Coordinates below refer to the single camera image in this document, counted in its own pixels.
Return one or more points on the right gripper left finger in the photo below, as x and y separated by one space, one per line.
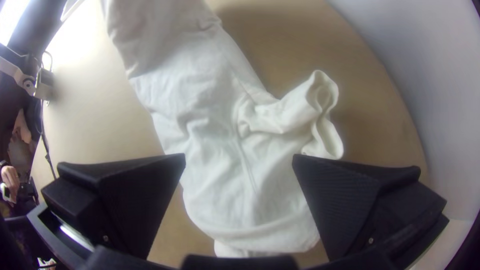
123 195

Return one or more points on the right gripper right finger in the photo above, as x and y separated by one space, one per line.
356 202

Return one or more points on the white t-shirt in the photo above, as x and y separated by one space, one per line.
210 123

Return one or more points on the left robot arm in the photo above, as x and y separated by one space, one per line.
35 22

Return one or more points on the person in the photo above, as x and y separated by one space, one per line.
9 177

